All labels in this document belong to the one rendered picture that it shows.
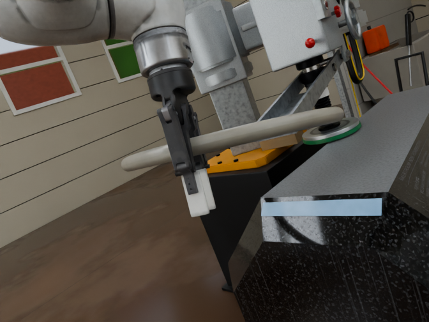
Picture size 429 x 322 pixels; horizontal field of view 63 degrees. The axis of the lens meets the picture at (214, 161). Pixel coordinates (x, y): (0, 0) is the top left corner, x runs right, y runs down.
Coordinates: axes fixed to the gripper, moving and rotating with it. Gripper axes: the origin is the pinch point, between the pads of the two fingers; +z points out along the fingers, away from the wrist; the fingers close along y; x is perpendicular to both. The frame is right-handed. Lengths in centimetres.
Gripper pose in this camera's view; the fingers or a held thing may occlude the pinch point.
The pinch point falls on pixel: (199, 192)
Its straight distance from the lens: 57.3
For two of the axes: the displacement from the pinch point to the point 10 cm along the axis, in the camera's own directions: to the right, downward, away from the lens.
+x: -9.4, 2.4, 2.4
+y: 2.3, -0.5, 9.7
